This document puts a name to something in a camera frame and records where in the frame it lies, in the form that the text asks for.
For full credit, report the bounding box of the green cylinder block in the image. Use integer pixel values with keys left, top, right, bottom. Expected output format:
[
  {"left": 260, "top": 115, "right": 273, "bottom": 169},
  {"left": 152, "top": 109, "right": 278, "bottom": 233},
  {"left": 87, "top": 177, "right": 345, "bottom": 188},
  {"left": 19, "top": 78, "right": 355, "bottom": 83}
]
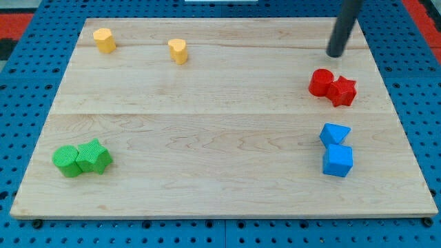
[{"left": 52, "top": 145, "right": 83, "bottom": 178}]

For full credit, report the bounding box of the wooden board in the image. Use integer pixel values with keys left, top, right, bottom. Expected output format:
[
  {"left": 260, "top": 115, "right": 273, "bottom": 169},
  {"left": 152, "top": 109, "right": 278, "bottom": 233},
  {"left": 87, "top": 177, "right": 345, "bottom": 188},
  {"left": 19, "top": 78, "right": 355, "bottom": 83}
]
[{"left": 10, "top": 17, "right": 438, "bottom": 220}]

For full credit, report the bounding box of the red star block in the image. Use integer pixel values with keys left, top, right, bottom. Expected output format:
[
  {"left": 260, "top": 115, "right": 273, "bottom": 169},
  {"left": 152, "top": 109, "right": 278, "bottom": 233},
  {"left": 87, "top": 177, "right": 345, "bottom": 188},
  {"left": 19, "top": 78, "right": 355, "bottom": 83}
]
[{"left": 325, "top": 76, "right": 357, "bottom": 107}]

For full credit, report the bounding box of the blue cube block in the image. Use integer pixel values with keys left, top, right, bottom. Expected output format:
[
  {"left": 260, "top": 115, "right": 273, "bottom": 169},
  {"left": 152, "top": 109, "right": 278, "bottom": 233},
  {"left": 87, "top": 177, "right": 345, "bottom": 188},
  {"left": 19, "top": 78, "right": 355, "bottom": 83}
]
[{"left": 322, "top": 144, "right": 353, "bottom": 177}]

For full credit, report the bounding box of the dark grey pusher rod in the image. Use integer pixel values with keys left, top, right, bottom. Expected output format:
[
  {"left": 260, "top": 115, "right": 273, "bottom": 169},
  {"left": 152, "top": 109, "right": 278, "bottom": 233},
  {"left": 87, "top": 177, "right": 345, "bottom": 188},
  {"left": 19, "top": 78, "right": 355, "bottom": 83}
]
[{"left": 326, "top": 0, "right": 364, "bottom": 58}]

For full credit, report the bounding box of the yellow hexagon block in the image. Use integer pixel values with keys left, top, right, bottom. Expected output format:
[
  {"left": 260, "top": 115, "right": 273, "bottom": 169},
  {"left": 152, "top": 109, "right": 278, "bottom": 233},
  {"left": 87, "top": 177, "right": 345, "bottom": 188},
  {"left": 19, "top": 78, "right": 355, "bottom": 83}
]
[{"left": 93, "top": 28, "right": 116, "bottom": 54}]

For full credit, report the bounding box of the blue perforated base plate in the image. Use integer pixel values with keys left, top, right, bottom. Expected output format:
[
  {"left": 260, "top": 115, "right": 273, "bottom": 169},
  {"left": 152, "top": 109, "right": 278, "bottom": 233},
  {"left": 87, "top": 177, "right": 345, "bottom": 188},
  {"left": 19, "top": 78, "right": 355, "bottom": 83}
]
[{"left": 1, "top": 0, "right": 440, "bottom": 247}]

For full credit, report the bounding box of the blue triangle block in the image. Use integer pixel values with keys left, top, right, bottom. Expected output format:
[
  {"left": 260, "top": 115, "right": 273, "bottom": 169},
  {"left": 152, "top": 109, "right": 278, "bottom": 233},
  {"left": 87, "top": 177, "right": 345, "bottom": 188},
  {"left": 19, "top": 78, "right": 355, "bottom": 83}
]
[{"left": 319, "top": 123, "right": 351, "bottom": 147}]

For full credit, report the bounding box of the green star block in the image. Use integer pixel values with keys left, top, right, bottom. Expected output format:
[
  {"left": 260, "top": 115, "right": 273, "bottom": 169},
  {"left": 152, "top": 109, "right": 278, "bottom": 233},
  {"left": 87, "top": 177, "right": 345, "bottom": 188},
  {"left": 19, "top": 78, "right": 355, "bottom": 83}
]
[{"left": 76, "top": 138, "right": 113, "bottom": 174}]

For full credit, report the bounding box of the yellow heart block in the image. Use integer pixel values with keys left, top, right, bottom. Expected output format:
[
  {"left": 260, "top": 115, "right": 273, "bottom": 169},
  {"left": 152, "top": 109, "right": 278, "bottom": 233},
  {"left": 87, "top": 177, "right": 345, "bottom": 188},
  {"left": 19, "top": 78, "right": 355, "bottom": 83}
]
[{"left": 167, "top": 39, "right": 188, "bottom": 65}]

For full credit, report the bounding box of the red cylinder block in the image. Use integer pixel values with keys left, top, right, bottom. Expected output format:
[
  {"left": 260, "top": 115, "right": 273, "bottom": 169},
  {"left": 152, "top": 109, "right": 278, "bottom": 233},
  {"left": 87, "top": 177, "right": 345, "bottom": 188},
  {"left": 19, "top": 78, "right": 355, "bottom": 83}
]
[{"left": 308, "top": 68, "right": 334, "bottom": 96}]

